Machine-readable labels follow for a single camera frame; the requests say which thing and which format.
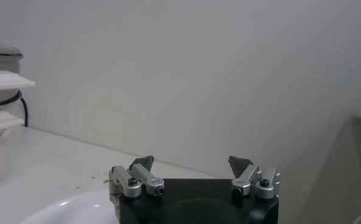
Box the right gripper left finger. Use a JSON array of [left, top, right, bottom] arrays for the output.
[[108, 155, 166, 200]]

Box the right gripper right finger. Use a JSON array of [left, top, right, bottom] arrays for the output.
[[228, 155, 282, 200]]

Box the white round plate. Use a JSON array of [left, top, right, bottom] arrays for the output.
[[19, 188, 121, 224]]

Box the black pot power cord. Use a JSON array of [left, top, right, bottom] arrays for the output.
[[18, 90, 29, 128]]

